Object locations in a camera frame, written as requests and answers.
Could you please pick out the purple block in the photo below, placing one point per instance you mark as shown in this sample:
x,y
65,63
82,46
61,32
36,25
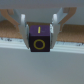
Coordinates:
x,y
39,37

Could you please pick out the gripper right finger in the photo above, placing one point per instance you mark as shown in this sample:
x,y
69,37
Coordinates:
x,y
56,20

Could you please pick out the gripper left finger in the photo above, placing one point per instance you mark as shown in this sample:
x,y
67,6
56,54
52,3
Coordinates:
x,y
22,26

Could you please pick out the white cabinet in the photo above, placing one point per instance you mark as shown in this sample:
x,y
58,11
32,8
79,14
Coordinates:
x,y
42,61

